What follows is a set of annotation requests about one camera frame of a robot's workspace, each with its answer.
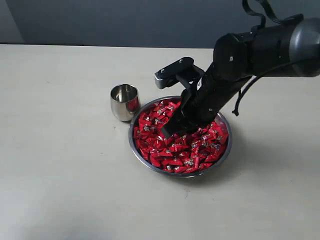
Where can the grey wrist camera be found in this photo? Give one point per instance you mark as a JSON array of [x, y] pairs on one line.
[[181, 71]]

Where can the pile of red candies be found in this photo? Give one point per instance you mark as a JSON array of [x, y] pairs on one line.
[[180, 140]]

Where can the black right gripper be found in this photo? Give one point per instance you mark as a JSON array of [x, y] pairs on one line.
[[200, 104]]

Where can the steel bowl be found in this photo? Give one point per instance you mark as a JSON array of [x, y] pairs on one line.
[[180, 137]]

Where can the stainless steel cup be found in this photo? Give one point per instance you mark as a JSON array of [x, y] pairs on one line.
[[124, 102]]

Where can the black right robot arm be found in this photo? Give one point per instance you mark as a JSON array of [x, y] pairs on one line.
[[239, 60]]

